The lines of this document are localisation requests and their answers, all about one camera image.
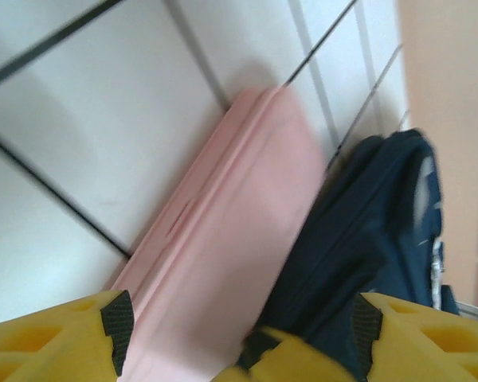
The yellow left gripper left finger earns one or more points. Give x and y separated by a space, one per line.
44 350

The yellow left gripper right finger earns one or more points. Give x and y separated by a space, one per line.
430 346

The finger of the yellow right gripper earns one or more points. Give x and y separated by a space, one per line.
287 362

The pink book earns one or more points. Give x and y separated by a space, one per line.
231 238

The navy blue backpack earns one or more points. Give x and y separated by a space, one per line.
362 223

